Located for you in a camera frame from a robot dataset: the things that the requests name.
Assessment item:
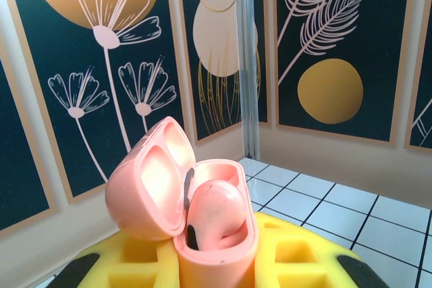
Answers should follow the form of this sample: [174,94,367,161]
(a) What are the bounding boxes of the art panel feathers gold oval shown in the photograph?
[275,0,414,149]

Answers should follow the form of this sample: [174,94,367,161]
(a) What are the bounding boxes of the pink wireless earbud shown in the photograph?
[184,181,247,252]

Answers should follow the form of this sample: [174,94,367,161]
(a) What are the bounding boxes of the pink earbud charging case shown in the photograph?
[105,115,260,288]

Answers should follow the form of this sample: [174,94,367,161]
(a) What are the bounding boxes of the art panel orange circle blades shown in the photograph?
[0,41,57,235]

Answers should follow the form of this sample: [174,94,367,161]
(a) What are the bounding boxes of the art panel pale circle grass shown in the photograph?
[175,0,273,146]

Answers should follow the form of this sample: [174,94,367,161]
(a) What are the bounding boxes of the art panel pink leaf lines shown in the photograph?
[404,0,432,150]

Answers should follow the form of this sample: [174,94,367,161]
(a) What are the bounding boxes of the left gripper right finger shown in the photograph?
[252,212,389,288]

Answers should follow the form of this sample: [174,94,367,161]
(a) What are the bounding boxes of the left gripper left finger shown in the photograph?
[47,230,185,288]

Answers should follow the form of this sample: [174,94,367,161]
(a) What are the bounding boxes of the art panel pink flowers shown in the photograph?
[0,0,186,205]

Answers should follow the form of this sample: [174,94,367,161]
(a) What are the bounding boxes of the aluminium corner post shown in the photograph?
[234,0,261,160]

